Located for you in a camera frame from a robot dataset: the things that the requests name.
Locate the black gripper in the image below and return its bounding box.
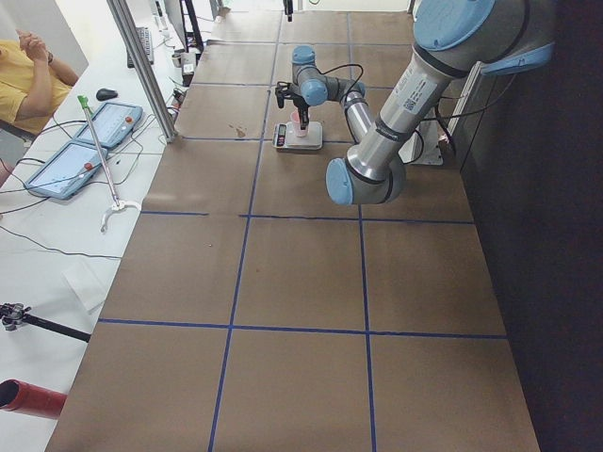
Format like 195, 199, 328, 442
274, 81, 309, 130

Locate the pink cup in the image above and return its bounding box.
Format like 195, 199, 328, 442
290, 110, 308, 137

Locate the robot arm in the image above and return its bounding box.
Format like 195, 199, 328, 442
275, 0, 557, 205

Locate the digital kitchen scale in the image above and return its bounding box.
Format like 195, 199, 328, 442
272, 121, 323, 152

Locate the black keyboard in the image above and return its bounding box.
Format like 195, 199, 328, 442
126, 26, 155, 69

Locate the upper teach pendant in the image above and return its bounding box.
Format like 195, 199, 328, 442
84, 102, 143, 151

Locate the teach pendant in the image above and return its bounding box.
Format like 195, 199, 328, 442
84, 102, 143, 151
24, 140, 102, 200

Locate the black computer mouse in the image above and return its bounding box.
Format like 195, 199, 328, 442
95, 88, 119, 102

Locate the lower teach pendant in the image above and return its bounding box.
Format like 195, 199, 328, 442
24, 140, 102, 200

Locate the person in yellow shirt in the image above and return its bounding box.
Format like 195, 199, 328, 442
1, 30, 79, 136

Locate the red cylinder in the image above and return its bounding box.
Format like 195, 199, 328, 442
1, 379, 67, 419

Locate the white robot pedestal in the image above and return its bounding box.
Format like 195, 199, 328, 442
400, 111, 444, 167

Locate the green handled reacher grabber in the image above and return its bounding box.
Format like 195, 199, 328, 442
77, 95, 141, 234

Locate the aluminium frame post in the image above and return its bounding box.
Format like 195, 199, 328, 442
106, 0, 177, 143

